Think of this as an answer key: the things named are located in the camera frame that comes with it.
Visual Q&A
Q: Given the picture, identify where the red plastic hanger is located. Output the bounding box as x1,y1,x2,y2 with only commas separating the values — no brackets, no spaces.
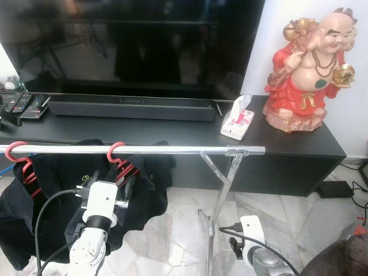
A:
108,141,140,186
4,140,42,197

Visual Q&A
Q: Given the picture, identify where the silver metal clothes rack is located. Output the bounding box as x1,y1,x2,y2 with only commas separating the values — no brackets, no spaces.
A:
0,144,267,276

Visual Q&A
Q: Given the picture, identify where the black soundbar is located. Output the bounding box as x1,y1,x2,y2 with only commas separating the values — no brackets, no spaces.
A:
47,94,217,122

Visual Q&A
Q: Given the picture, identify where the small black set-top box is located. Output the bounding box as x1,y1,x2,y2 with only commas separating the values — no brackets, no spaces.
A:
20,105,49,121

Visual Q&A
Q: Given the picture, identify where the black TV console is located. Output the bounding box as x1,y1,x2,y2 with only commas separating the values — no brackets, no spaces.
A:
0,95,348,200

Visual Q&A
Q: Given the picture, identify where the black power adapter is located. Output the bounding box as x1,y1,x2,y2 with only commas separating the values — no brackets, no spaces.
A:
317,181,355,200

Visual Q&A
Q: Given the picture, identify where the black remote control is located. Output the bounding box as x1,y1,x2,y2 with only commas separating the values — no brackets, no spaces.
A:
11,92,33,113
0,91,18,117

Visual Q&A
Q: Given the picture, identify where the dark grey fabric sofa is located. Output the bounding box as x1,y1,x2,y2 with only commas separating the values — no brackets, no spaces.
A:
300,232,368,276

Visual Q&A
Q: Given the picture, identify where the black television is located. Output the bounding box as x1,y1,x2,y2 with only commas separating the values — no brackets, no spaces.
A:
0,0,266,102

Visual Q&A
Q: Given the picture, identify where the red fortune god statue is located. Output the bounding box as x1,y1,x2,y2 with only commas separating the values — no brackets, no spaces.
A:
264,7,359,134

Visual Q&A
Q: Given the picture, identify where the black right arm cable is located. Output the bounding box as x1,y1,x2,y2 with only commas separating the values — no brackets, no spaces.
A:
218,224,301,276

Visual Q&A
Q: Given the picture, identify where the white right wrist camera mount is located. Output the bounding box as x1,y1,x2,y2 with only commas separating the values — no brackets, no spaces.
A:
239,215,267,254

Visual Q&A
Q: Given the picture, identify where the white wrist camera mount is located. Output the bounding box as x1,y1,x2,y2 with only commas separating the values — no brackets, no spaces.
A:
239,215,267,254
79,180,129,228

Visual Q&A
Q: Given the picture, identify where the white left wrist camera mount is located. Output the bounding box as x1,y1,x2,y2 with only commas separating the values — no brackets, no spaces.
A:
79,180,129,228

